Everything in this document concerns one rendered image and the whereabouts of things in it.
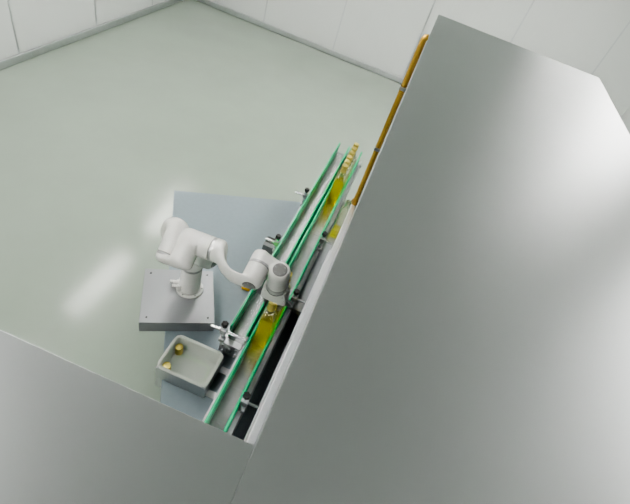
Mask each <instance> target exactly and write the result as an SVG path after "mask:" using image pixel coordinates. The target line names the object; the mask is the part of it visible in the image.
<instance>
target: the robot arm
mask: <svg viewBox="0 0 630 504"><path fill-rule="evenodd" d="M161 238H162V241H161V243H160V246H159V248H158V250H157V252H156V259H157V260H158V261H159V262H161V263H163V264H166V265H168V266H171V267H174V268H177V269H180V270H181V274H180V279H177V280H170V283H172V287H176V292H177V293H178V295H180V296H181V297H183V298H186V299H194V298H197V297H199V296H200V295H201V294H202V292H203V284H202V283H201V278H202V271H203V268H204V269H211V268H213V267H215V266H216V265H218V267H219V269H220V271H221V273H222V274H223V275H224V276H225V277H226V278H227V279H228V280H229V281H231V282H232V283H234V284H237V285H239V286H242V287H245V288H248V289H252V290H255V289H257V291H256V292H257V293H259V294H260V296H261V297H262V298H263V300H264V301H263V302H264V305H266V304H267V302H268V300H269V301H271V302H273V303H276V304H278V306H277V311H278V310H279V309H281V308H282V307H286V306H289V307H291V305H292V303H291V302H290V300H289V299H288V298H289V293H290V290H291V289H290V288H289V285H288V282H289V279H290V275H291V270H290V267H289V266H288V265H287V264H286V263H284V262H280V261H279V260H277V259H276V258H274V257H273V256H272V255H270V254H269V253H268V252H267V251H265V250H261V249H257V250H255V251H254V253H253V254H252V256H251V258H250V260H249V262H248V264H247V266H246V268H245V270H244V272H243V274H241V273H238V272H236V271H234V270H232V269H231V268H230V267H229V266H228V264H227V252H228V245H227V242H226V241H225V240H223V239H220V238H217V237H214V236H211V235H209V234H206V233H203V232H201V231H198V230H195V229H192V228H189V226H188V224H187V223H186V222H185V221H184V220H182V219H181V218H177V217H171V218H168V219H166V220H165V221H164V222H163V224H162V226H161ZM267 274H268V278H267V280H266V281H265V283H264V286H263V288H260V287H261V285H262V283H263V281H264V279H265V277H266V275H267ZM173 284H174V285H173ZM176 284H177V285H176Z"/></svg>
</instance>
